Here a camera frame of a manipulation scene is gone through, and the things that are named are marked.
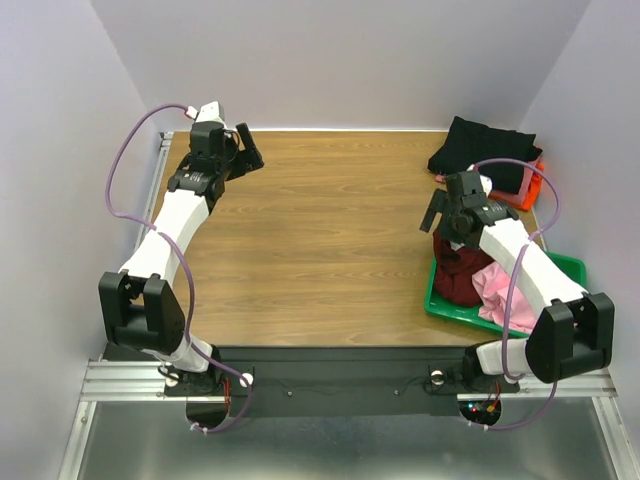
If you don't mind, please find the maroon t shirt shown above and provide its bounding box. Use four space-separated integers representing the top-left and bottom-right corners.
432 231 493 308

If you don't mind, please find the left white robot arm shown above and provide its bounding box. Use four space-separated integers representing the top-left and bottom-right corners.
98 120 264 388

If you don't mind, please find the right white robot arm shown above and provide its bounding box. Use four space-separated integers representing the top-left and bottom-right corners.
420 170 615 384

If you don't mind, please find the folded black t shirt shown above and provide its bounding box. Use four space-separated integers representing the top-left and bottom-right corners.
427 116 543 194

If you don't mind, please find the folded salmon pink t shirt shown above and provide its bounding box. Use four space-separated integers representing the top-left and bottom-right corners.
468 158 535 209

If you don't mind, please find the folded orange t shirt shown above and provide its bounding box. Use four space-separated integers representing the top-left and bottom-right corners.
490 168 543 212

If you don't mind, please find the green plastic tray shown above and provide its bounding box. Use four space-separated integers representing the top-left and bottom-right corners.
424 252 587 338

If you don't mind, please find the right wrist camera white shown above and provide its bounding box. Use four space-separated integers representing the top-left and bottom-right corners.
467 165 493 195

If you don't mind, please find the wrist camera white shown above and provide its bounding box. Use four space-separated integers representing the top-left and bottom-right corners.
467 165 493 195
185 101 225 124

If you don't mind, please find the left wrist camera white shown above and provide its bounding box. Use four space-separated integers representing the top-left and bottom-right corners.
185 101 225 124

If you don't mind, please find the left side aluminium rail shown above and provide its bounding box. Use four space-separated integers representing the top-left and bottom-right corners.
143 131 174 222

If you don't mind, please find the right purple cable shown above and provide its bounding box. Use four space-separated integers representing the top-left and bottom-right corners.
467 158 560 432

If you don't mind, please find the purple cable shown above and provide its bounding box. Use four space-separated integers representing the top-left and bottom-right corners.
102 102 255 435
467 158 560 432

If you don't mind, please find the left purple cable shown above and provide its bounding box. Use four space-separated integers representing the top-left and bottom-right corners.
102 102 255 435

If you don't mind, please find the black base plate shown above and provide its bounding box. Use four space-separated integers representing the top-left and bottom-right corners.
102 344 521 419

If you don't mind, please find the aluminium frame rail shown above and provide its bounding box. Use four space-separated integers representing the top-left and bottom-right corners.
59 360 636 479

